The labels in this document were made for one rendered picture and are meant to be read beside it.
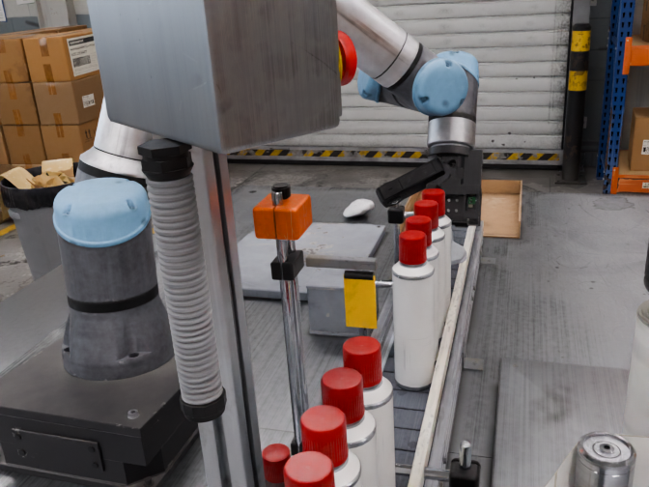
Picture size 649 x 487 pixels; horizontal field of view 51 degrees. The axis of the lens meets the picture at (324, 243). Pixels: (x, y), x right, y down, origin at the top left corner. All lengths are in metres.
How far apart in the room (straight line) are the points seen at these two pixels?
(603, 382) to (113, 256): 0.63
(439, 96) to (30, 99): 3.71
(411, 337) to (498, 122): 4.18
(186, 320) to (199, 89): 0.17
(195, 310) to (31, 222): 2.71
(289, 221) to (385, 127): 4.51
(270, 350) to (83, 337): 0.32
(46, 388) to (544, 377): 0.63
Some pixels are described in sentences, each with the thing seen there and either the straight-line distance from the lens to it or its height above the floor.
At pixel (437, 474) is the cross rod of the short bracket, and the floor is 0.91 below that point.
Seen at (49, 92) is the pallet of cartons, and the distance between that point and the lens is 4.35.
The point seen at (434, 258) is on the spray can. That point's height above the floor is 1.04.
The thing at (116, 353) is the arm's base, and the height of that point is 0.96.
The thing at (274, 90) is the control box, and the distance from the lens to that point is 0.42.
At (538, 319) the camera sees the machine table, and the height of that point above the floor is 0.83.
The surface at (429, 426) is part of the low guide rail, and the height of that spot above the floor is 0.92.
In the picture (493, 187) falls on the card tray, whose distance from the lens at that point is 1.77.
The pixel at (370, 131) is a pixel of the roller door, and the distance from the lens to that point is 5.12.
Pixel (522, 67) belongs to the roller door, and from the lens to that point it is 4.90.
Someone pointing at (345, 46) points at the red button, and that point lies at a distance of 0.47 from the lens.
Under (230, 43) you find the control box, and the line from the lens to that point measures 0.40.
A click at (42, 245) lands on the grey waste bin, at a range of 3.21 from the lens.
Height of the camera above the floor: 1.38
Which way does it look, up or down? 22 degrees down
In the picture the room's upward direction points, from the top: 4 degrees counter-clockwise
